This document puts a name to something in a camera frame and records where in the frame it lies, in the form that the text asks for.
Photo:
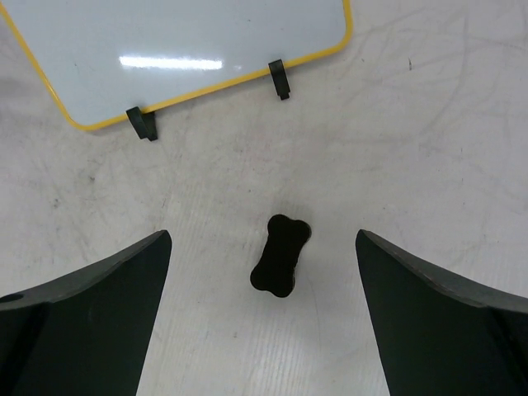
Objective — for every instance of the yellow framed whiteboard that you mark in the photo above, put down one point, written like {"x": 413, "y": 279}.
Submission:
{"x": 98, "y": 59}

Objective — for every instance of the black bone-shaped eraser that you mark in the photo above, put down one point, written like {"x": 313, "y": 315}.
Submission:
{"x": 275, "y": 270}

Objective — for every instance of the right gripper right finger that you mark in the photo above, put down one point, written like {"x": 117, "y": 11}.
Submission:
{"x": 439, "y": 333}

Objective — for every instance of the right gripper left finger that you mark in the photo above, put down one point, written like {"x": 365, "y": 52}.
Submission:
{"x": 88, "y": 332}

